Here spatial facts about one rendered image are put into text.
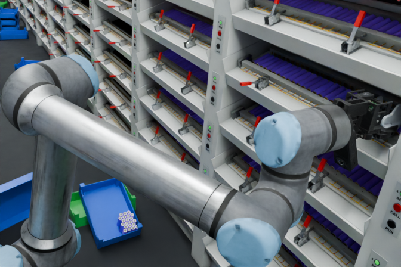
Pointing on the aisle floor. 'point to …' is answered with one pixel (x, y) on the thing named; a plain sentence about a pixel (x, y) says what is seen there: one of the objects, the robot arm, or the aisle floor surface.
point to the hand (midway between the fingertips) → (392, 120)
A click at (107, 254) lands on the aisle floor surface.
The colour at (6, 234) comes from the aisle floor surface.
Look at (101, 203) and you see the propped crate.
